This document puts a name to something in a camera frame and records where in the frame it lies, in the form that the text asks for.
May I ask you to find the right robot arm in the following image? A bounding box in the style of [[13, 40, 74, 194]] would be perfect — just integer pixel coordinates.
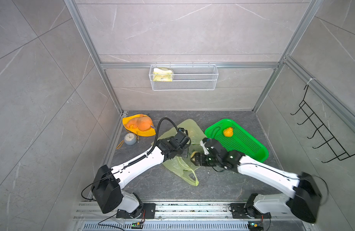
[[191, 138, 322, 223]]

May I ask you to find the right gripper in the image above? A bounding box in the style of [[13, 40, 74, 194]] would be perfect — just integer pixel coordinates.
[[189, 152, 220, 166]]

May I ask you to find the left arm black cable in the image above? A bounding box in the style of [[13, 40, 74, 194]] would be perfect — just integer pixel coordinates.
[[149, 117, 179, 154]]

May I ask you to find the aluminium mounting rail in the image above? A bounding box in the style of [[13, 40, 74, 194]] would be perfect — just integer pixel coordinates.
[[69, 200, 319, 231]]

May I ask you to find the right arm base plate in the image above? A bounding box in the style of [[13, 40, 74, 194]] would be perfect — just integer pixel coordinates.
[[228, 203, 271, 219]]

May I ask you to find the yellow-green plastic bag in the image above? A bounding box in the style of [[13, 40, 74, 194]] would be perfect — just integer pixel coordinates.
[[163, 119, 206, 186]]

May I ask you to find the small grey alarm clock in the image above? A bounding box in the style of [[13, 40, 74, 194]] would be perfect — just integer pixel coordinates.
[[123, 133, 138, 145]]

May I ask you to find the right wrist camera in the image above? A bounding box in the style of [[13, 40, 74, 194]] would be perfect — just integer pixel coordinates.
[[200, 140, 210, 156]]

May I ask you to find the black wall hook rack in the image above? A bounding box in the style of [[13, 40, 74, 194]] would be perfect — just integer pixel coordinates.
[[290, 85, 355, 164]]

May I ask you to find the orange-yellow pear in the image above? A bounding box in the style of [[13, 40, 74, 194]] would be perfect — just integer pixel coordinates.
[[223, 127, 234, 137]]

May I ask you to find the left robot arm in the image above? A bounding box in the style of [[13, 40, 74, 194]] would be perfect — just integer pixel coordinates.
[[91, 128, 191, 218]]

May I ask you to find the orange bagged fruit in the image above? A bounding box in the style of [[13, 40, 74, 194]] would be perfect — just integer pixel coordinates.
[[125, 114, 153, 131]]

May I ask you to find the yellow wipes packet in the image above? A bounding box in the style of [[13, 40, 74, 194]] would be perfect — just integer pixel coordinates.
[[152, 67, 174, 82]]

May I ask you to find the green plastic basket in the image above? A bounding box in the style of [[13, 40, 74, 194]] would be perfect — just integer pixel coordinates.
[[204, 119, 269, 163]]

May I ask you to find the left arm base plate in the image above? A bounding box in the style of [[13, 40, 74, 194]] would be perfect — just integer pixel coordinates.
[[116, 203, 156, 219]]

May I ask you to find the yellow plate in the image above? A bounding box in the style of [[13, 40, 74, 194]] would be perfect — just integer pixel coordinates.
[[122, 114, 156, 137]]

